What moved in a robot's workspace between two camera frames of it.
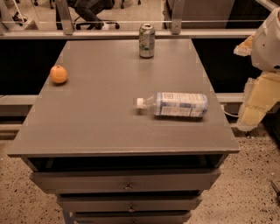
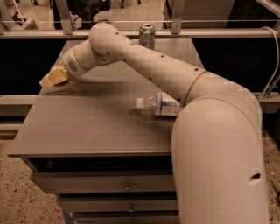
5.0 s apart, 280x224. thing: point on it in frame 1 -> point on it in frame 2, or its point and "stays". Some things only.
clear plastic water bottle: [175, 104] stays
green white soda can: [146, 40] stays
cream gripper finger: [245, 47] -> [57, 75]
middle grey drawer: [128, 203] stays
